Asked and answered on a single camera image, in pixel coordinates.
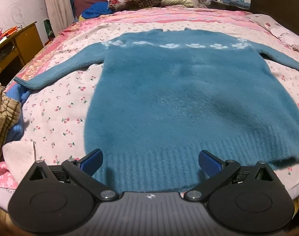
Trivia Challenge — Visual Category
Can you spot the beige brown striped sweater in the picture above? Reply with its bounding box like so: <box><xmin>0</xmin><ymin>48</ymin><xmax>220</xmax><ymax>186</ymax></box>
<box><xmin>0</xmin><ymin>82</ymin><xmax>22</xmax><ymax>165</ymax></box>

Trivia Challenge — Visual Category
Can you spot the teal fuzzy knit sweater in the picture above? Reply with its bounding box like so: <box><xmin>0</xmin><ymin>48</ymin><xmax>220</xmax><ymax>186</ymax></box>
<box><xmin>16</xmin><ymin>29</ymin><xmax>299</xmax><ymax>192</ymax></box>

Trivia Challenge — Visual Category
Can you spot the bright blue knit sweater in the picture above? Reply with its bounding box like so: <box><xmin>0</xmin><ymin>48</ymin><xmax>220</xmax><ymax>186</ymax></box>
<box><xmin>6</xmin><ymin>84</ymin><xmax>31</xmax><ymax>143</ymax></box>

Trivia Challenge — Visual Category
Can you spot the pink patterned pillow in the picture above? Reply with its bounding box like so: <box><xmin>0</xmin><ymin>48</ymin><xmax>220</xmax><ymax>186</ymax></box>
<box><xmin>246</xmin><ymin>14</ymin><xmax>299</xmax><ymax>53</ymax></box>

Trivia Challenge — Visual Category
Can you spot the blue cloth near window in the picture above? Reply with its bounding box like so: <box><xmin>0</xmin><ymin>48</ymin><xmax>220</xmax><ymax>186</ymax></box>
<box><xmin>81</xmin><ymin>2</ymin><xmax>115</xmax><ymax>19</ymax></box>

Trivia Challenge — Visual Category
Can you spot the pink striped quilt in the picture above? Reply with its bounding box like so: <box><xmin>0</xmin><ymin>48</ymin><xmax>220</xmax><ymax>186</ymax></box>
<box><xmin>16</xmin><ymin>4</ymin><xmax>275</xmax><ymax>79</ymax></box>

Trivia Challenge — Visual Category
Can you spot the pale yellow pillow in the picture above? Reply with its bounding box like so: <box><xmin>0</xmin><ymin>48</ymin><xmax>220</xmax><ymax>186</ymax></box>
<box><xmin>161</xmin><ymin>0</ymin><xmax>194</xmax><ymax>8</ymax></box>

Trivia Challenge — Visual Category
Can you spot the cherry print white bedsheet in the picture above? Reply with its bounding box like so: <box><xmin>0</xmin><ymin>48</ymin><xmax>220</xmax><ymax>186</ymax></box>
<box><xmin>2</xmin><ymin>22</ymin><xmax>299</xmax><ymax>197</ymax></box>

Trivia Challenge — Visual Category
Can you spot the dark nightstand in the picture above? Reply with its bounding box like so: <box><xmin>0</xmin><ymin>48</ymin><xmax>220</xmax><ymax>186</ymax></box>
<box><xmin>201</xmin><ymin>0</ymin><xmax>250</xmax><ymax>11</ymax></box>

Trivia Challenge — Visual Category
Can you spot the wooden desk cabinet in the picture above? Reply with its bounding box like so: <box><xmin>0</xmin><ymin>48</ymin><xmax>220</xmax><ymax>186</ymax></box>
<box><xmin>0</xmin><ymin>21</ymin><xmax>44</xmax><ymax>83</ymax></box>

